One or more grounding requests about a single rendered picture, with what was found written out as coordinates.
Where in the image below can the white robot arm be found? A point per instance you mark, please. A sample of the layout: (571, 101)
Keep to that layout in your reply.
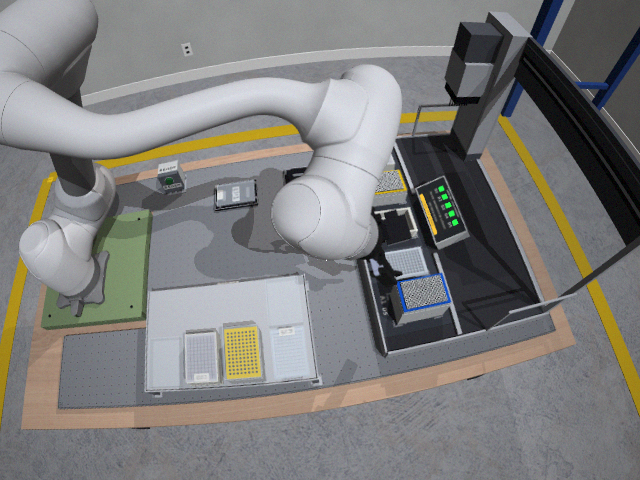
(351, 124)

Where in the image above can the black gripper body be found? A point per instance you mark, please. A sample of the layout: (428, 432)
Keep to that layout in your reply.
(375, 253)

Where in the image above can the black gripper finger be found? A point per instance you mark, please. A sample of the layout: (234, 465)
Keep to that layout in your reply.
(377, 217)
(383, 271)

